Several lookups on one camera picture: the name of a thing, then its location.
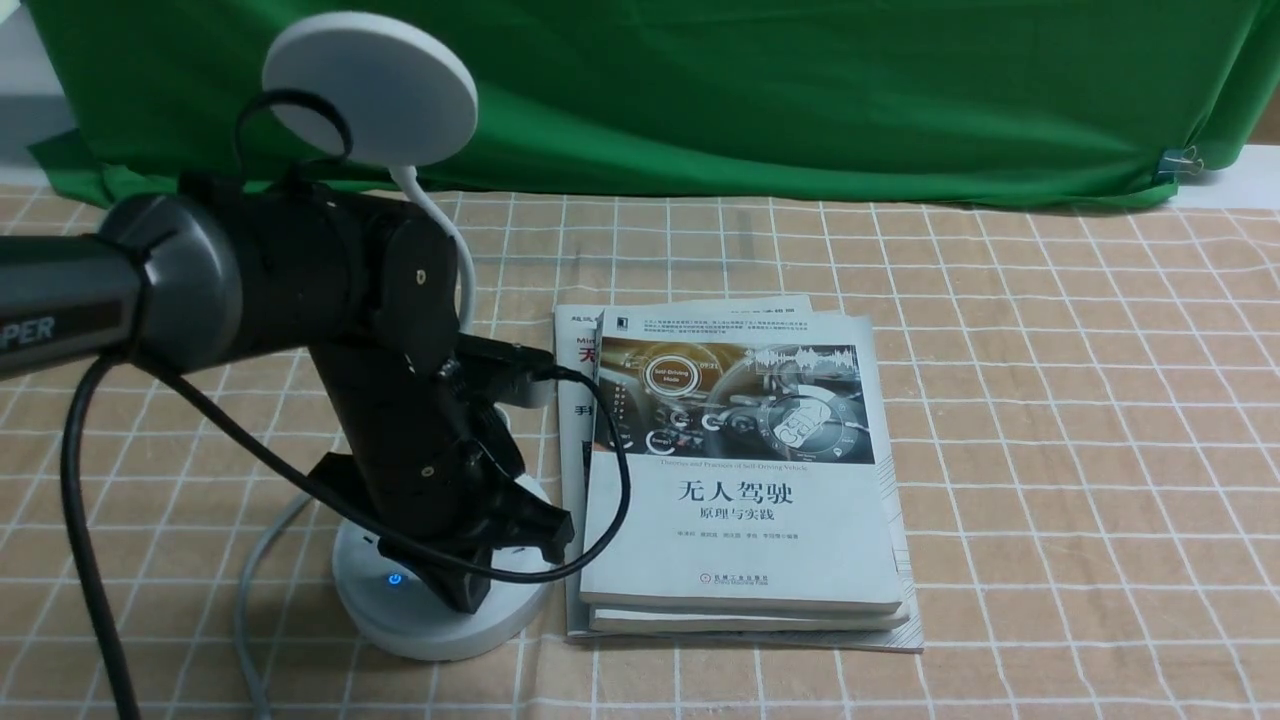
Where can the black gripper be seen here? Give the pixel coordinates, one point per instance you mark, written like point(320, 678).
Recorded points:
point(437, 481)

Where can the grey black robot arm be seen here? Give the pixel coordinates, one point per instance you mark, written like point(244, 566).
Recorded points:
point(177, 283)

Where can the white desk lamp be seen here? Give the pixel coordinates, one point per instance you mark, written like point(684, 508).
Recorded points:
point(408, 101)

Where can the white middle book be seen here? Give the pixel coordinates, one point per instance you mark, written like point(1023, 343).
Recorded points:
point(750, 622)

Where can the bottom thin white magazine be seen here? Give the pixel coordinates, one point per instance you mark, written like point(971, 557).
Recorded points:
point(574, 327)

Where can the white self-driving textbook top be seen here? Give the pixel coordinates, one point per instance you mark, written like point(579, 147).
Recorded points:
point(740, 470)

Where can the beige checked tablecloth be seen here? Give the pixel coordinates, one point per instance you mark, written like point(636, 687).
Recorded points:
point(1083, 411)

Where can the green backdrop cloth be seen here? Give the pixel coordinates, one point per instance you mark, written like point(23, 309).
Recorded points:
point(1003, 103)

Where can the blue binder clip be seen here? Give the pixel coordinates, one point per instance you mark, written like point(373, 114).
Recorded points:
point(1178, 165)

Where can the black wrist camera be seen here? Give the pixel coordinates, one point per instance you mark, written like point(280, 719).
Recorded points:
point(498, 372)

